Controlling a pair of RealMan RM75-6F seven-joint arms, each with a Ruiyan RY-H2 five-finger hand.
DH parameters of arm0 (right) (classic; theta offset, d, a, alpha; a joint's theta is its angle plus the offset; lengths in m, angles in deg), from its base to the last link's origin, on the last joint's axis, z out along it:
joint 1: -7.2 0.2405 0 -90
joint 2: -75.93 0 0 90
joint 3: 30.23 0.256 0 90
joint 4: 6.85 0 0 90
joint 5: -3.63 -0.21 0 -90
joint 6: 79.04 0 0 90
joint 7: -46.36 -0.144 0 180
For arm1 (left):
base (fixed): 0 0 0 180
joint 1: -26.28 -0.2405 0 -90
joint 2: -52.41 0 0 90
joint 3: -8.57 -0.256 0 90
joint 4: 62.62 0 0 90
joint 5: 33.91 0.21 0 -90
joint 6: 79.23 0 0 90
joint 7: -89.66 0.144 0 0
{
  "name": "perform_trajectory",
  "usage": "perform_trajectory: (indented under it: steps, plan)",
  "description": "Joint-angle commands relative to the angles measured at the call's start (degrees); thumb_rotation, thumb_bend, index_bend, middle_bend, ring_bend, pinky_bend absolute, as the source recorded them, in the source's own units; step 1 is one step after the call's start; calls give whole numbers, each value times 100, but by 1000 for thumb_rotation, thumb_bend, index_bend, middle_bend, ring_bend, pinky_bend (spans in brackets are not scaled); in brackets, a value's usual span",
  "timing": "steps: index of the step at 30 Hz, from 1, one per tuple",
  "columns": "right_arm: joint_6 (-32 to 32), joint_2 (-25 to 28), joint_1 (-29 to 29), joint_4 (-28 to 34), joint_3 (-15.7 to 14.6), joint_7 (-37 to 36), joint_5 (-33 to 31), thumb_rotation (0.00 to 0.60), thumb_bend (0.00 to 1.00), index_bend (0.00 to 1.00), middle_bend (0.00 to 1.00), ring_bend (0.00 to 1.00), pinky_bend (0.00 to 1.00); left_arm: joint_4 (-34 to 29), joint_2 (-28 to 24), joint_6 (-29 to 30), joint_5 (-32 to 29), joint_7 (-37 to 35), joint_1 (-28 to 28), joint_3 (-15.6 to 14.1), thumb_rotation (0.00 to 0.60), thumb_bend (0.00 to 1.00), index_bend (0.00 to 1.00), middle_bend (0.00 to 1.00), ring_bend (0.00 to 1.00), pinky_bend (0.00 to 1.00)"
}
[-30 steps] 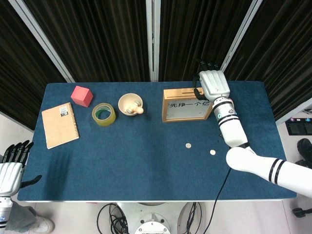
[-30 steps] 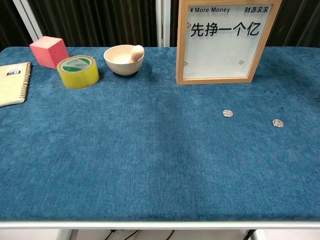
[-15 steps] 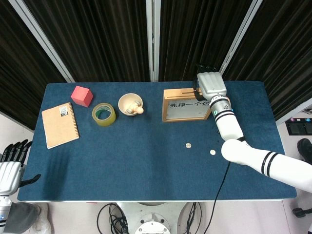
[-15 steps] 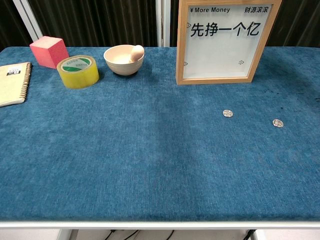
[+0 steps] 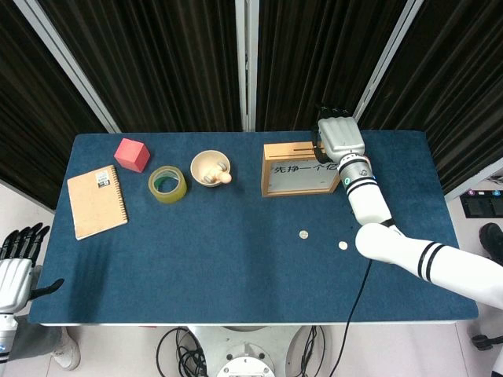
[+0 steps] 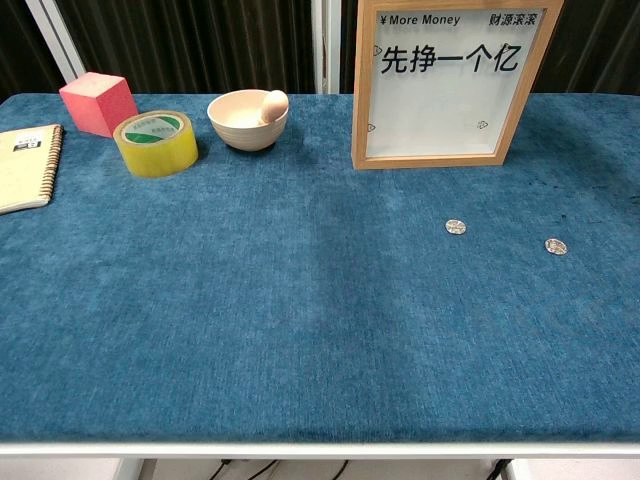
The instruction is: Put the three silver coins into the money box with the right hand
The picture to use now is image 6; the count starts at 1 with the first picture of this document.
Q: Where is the beige spiral notebook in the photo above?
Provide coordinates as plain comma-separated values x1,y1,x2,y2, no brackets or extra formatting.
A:
0,123,65,216

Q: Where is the grey partition post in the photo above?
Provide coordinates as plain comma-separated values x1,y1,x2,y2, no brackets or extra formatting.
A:
24,0,87,84
310,0,342,95

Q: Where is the white table frame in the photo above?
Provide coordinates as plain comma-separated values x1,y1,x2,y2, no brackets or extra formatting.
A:
0,438,640,480

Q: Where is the blue table cloth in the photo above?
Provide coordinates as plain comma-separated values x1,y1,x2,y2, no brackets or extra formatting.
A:
0,92,640,444

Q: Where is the beige egg shaped toy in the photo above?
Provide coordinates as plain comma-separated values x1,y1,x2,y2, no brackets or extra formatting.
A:
258,89,290,124

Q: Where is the yellow packing tape roll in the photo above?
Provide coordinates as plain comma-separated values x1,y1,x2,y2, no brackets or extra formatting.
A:
112,110,200,179

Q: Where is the pink foam cube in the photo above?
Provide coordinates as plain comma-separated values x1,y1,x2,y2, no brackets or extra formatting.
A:
58,71,140,139

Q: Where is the beige ribbed bowl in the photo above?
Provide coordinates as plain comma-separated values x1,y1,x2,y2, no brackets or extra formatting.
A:
206,90,290,151

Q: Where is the wooden coin bank box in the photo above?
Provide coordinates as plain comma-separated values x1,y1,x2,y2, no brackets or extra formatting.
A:
351,0,565,171

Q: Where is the black pleated curtain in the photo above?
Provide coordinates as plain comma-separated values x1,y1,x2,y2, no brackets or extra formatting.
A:
0,0,69,100
528,0,640,96
53,0,316,95
338,0,359,95

